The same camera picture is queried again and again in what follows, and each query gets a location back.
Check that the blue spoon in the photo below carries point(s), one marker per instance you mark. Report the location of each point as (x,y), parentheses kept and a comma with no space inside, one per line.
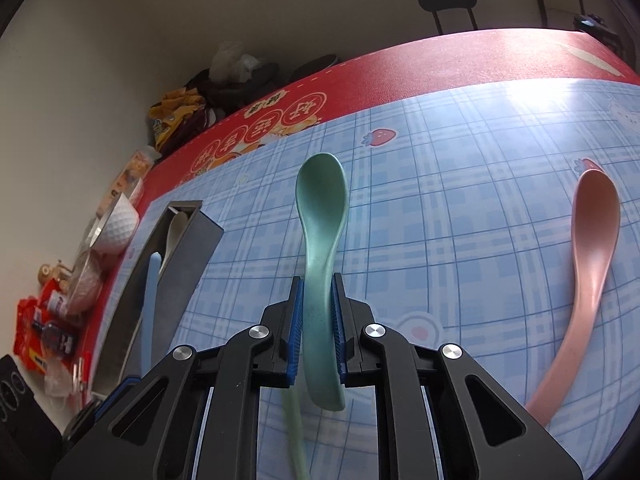
(150,300)

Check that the green chopstick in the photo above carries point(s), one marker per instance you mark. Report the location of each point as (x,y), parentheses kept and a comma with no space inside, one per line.
(295,435)

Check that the small wooden figure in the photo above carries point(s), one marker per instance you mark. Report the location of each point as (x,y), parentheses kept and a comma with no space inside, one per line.
(52,275)

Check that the clear plastic bag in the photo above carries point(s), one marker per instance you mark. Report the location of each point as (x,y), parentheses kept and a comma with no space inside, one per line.
(232,62)

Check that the white dimpled bowl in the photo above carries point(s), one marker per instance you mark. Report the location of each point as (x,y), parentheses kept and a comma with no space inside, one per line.
(117,230)

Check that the white spoon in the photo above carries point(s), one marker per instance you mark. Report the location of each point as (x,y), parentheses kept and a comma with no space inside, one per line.
(176,235)

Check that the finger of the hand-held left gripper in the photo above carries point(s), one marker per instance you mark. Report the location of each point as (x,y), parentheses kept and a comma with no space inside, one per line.
(112,396)

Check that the dark chair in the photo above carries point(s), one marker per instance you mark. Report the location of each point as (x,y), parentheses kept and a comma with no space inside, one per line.
(250,87)

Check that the low black round stool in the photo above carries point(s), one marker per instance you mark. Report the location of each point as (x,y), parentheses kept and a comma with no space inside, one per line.
(315,66)

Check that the yellow snack bags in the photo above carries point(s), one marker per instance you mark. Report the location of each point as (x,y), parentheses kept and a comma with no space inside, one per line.
(177,120)

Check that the green spoon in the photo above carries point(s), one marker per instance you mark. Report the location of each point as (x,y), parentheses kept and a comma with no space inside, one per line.
(320,200)

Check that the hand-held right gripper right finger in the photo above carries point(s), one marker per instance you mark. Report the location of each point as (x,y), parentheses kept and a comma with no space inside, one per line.
(340,340)

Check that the red printed tablecloth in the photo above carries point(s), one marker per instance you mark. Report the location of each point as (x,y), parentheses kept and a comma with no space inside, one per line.
(425,70)

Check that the black device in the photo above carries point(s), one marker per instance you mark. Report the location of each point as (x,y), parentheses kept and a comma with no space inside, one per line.
(25,420)

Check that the black kitchen appliance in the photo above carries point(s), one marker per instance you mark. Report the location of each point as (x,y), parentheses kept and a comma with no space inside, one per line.
(597,30)

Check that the metal utensil tray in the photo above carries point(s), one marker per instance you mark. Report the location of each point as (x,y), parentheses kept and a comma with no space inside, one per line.
(185,265)

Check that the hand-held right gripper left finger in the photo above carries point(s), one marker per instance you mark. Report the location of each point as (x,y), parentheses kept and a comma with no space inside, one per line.
(296,340)

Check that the red snack packets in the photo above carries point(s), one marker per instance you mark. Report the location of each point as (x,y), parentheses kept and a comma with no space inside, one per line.
(30,340)

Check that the pink spoon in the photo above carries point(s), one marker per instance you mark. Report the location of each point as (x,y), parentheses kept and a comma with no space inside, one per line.
(595,220)

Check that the printed snack box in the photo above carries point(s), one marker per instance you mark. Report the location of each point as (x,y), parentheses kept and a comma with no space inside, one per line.
(130,172)

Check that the pink bowl with plastic wrap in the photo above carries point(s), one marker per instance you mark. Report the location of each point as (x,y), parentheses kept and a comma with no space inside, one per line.
(85,282)

